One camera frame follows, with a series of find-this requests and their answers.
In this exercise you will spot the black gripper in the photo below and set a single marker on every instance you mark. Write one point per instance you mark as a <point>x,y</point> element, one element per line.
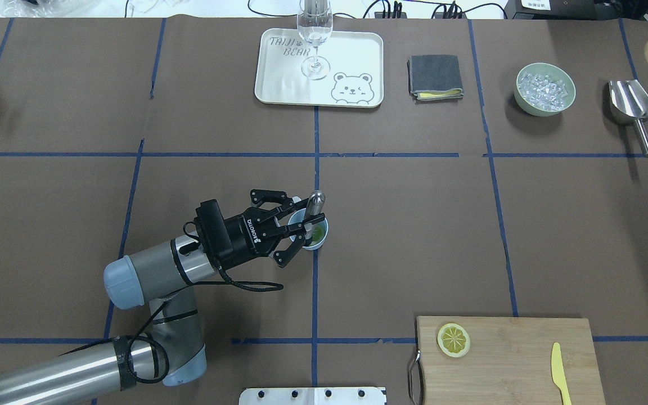
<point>243,239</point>

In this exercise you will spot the yellow lemon slice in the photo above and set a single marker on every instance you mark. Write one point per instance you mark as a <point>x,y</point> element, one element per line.
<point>453,340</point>
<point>319,234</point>

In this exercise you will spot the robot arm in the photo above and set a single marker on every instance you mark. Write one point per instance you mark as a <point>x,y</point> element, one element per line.
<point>170,348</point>

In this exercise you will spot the blue paper cup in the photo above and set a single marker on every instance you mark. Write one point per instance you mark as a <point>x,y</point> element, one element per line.
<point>298,216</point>

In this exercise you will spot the cream bear tray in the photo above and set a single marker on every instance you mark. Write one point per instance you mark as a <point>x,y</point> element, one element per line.
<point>347,71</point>

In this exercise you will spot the clear wine glass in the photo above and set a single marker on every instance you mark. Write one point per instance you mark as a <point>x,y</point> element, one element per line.
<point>315,23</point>

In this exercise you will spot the grey yellow folded cloth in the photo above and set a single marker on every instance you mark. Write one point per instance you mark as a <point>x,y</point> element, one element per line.
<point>434,77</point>

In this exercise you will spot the wooden cutting board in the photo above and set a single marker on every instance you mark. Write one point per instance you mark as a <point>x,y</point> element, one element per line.
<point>508,363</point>

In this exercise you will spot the green bowl of ice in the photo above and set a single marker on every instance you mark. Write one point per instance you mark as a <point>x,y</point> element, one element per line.
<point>544,90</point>

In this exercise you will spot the yellow plastic knife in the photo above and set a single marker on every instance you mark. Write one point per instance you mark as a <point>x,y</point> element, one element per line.
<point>558,373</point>

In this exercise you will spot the steel ice scoop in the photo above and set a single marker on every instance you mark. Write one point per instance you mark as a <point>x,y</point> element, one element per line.
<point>629,106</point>

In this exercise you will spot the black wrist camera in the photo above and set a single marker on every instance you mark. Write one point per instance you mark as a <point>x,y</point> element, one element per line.
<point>212,231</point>

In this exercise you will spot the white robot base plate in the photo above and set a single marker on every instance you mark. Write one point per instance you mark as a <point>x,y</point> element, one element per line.
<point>314,395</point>

